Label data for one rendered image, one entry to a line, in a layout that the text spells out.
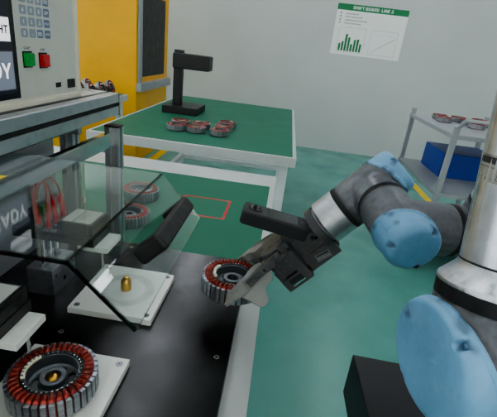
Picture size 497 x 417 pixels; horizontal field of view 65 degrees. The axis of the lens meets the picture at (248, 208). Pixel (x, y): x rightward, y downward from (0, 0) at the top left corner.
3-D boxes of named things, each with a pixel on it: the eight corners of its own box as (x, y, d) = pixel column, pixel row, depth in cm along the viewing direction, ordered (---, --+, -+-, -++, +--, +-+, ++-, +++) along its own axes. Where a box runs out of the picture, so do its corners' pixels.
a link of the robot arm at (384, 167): (401, 162, 55) (379, 138, 62) (338, 209, 59) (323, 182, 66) (427, 196, 59) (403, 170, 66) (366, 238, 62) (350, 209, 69)
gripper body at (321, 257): (287, 295, 67) (344, 256, 63) (253, 261, 65) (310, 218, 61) (288, 272, 74) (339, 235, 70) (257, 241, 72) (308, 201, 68)
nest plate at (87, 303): (174, 280, 82) (174, 275, 81) (150, 326, 68) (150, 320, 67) (104, 269, 83) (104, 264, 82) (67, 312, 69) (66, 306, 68)
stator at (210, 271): (263, 278, 77) (265, 261, 76) (259, 312, 67) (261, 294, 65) (207, 269, 78) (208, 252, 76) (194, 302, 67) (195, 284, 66)
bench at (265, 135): (282, 184, 396) (293, 109, 368) (275, 284, 225) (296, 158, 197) (176, 170, 402) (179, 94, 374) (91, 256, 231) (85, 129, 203)
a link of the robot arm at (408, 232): (480, 231, 49) (437, 187, 58) (399, 222, 47) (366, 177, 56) (451, 277, 53) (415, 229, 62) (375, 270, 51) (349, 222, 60)
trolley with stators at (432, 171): (450, 225, 345) (489, 108, 307) (508, 289, 251) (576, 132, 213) (381, 215, 348) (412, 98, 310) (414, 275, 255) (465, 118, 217)
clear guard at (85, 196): (199, 219, 55) (203, 179, 52) (136, 333, 32) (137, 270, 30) (-22, 186, 56) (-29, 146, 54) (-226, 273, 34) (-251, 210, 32)
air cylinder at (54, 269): (75, 275, 79) (74, 251, 77) (54, 296, 72) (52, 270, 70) (51, 271, 80) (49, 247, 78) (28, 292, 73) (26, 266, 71)
